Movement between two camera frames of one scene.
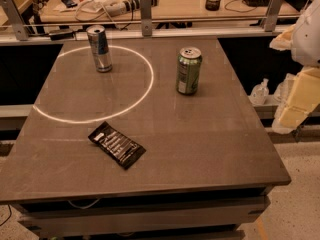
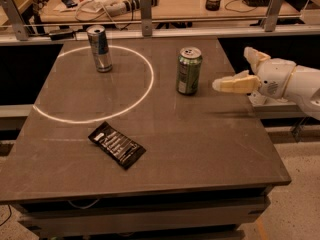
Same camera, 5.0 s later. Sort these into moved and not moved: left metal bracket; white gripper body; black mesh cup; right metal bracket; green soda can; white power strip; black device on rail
Moved: white gripper body
Not moved: right metal bracket; green soda can; black mesh cup; white power strip; black device on rail; left metal bracket
